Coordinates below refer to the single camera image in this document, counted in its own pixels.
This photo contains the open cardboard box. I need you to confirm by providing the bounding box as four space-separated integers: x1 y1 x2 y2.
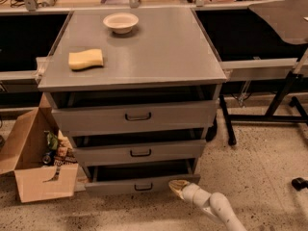
0 95 78 203

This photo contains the black table leg frame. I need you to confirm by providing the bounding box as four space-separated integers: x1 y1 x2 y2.
219 72 308 145

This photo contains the yellow sponge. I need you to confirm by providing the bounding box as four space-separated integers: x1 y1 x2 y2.
68 49 104 71

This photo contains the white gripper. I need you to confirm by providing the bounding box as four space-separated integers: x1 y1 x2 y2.
168 180 212 211

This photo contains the green snack bag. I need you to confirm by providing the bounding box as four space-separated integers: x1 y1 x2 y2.
44 131 59 150

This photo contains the dark soda can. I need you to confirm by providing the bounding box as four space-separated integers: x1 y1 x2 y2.
42 151 55 165

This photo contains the grey side table top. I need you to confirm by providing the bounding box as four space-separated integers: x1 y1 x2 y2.
248 0 308 44

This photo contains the grey drawer cabinet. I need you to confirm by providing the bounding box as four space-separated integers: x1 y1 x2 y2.
37 6 227 185

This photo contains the grey bottom drawer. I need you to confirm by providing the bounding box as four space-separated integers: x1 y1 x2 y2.
86 159 200 195

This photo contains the grey middle drawer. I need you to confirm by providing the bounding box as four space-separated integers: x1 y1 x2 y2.
73 129 205 167

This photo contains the brown snack packet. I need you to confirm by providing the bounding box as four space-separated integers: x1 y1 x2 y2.
54 131 77 166

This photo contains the black caster wheel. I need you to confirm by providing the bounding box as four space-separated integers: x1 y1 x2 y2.
292 177 308 191

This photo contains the grey top drawer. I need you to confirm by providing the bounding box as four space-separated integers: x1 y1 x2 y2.
47 85 218 137

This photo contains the grey drawer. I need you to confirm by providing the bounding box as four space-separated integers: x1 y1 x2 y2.
86 159 200 195
47 85 218 137
73 129 205 167

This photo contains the white paper bowl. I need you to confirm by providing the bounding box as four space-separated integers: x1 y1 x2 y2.
103 13 139 35

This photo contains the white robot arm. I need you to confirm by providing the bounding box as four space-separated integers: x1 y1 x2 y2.
168 180 247 231

